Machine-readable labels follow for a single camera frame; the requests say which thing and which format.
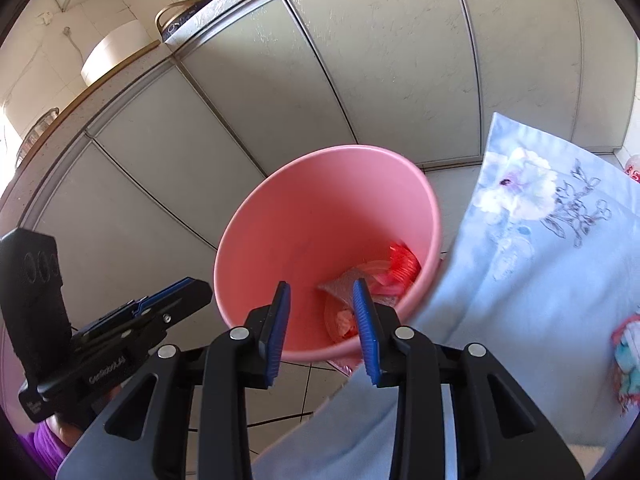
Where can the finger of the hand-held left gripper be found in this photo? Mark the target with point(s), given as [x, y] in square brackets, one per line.
[190, 297]
[160, 294]

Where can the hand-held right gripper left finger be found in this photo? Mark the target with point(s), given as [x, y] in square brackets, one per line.
[277, 335]

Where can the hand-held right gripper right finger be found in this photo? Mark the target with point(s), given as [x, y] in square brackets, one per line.
[367, 330]

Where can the pink plastic bucket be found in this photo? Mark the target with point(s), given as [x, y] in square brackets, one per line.
[300, 210]

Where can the person's left hand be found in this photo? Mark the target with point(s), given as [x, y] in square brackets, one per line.
[75, 427]

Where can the silver foil packet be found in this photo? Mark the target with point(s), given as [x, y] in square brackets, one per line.
[340, 285]

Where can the red plastic wrapper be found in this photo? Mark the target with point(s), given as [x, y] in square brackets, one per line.
[400, 267]

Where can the light blue floral cloth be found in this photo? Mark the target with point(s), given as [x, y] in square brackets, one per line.
[500, 310]

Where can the white round container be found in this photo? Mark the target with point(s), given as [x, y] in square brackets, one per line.
[115, 55]

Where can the row of grey cabinet doors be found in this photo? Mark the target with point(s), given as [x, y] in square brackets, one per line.
[375, 60]

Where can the dark blue induction cooker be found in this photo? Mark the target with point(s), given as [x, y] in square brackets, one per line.
[185, 20]

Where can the pink patterned object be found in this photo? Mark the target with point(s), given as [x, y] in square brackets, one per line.
[633, 170]

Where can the white wall socket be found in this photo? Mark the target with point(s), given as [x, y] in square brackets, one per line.
[46, 17]

